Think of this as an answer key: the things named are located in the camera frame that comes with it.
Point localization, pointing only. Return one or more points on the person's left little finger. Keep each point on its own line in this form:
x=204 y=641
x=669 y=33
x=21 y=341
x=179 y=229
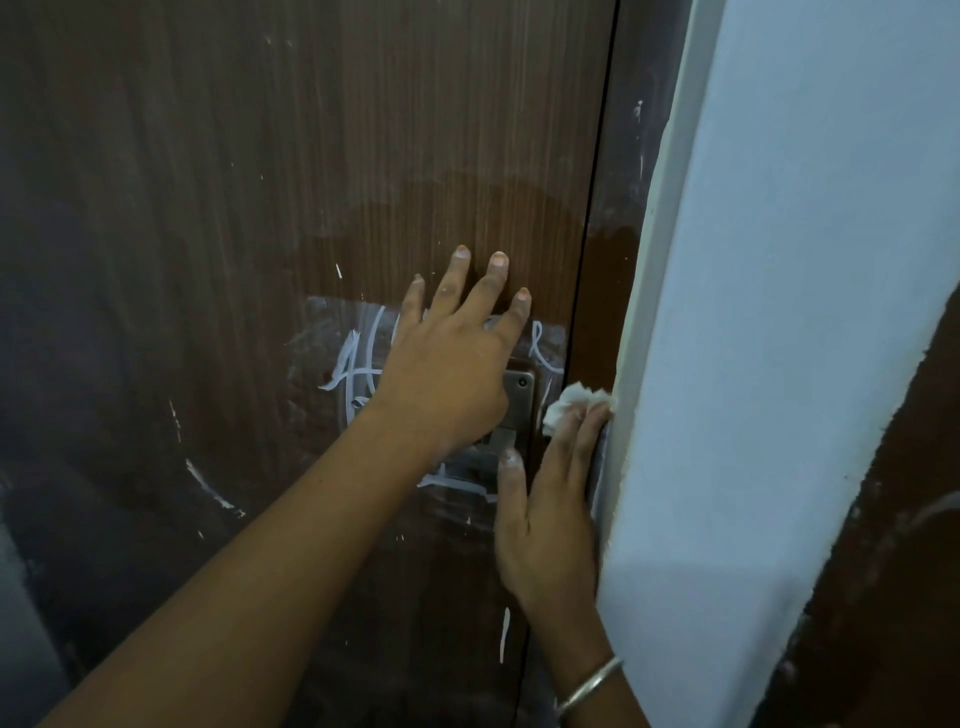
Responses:
x=411 y=307

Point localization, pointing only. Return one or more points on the person's right middle finger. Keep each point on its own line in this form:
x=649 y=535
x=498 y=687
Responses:
x=589 y=450

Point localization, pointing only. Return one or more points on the person's right forearm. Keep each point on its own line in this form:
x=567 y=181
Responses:
x=589 y=660

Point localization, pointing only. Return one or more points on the silver bangle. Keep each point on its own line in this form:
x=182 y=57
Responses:
x=589 y=685

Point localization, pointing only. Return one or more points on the person's right hand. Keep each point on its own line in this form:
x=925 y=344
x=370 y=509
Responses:
x=547 y=532

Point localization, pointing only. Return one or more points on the metal door lock plate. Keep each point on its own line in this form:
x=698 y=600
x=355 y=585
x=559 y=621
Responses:
x=520 y=391

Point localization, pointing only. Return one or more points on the person's left middle finger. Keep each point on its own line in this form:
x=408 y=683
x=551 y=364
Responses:
x=484 y=291

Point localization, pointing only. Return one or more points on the person's left forearm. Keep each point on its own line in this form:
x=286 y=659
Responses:
x=247 y=585

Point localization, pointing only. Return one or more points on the brown wooden door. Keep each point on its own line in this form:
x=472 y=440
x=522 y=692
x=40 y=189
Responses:
x=225 y=225

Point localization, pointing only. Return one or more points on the white cloth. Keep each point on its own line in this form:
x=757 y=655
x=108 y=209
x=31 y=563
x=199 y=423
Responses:
x=571 y=397

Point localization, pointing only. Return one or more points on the person's left hand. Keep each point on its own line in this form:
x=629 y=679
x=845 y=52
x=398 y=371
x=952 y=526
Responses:
x=442 y=375

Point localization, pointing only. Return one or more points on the dark brown door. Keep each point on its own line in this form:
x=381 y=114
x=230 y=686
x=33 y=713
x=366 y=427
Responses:
x=885 y=562

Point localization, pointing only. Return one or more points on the brown wooden door frame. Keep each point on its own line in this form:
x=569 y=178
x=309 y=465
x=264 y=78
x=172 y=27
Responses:
x=622 y=225

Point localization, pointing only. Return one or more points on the person's right thumb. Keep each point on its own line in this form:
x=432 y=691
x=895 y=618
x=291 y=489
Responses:
x=512 y=495

